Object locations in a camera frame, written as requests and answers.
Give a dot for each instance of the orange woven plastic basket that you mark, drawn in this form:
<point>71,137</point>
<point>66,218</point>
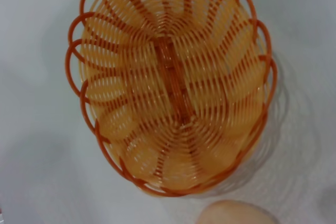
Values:
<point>170,85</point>

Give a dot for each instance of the pale toy peach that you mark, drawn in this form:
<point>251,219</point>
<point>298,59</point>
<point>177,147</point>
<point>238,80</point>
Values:
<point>236,213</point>

